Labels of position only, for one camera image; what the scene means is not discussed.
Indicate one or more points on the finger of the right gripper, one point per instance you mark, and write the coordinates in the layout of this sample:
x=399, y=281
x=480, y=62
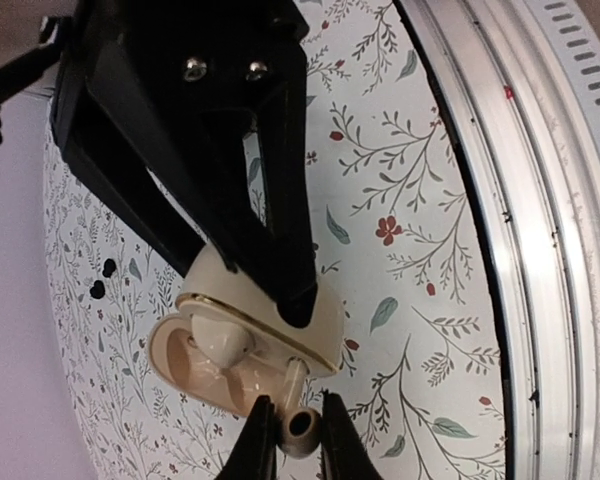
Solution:
x=282, y=137

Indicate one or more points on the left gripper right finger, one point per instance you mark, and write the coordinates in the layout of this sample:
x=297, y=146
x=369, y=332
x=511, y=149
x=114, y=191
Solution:
x=343, y=455

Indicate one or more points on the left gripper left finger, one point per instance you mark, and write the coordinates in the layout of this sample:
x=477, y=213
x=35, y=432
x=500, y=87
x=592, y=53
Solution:
x=254, y=454

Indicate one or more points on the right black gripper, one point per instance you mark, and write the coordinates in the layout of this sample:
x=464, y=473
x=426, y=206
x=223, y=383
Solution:
x=196, y=107

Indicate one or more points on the cream wireless earbud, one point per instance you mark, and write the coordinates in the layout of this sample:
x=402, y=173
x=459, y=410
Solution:
x=299, y=426

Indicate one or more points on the white earbud charging case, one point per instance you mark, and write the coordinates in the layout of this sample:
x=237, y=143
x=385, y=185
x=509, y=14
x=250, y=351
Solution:
x=210, y=290

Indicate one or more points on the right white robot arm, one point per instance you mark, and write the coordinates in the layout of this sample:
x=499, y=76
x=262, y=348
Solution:
x=0, y=90

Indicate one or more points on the cream earbud in case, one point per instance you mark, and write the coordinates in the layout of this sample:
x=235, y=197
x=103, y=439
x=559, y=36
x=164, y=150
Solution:
x=224, y=343

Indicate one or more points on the black earbud far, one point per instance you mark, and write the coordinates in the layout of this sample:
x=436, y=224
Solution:
x=109, y=268

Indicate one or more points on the floral patterned table mat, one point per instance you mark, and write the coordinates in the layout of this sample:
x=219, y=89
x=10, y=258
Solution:
x=394, y=234

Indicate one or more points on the front aluminium rail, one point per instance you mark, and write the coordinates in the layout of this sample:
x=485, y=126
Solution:
x=520, y=85

